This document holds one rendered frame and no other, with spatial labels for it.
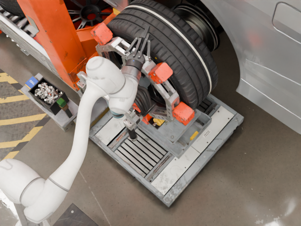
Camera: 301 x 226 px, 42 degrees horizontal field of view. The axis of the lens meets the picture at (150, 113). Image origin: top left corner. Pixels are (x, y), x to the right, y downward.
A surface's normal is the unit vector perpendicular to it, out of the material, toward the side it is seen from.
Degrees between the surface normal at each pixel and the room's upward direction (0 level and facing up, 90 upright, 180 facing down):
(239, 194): 0
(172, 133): 0
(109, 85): 70
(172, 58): 33
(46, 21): 90
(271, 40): 90
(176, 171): 0
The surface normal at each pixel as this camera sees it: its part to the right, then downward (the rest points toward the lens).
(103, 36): 0.46, 0.10
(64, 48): 0.74, 0.58
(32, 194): -0.08, -0.19
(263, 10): -0.67, 0.69
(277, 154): -0.09, -0.43
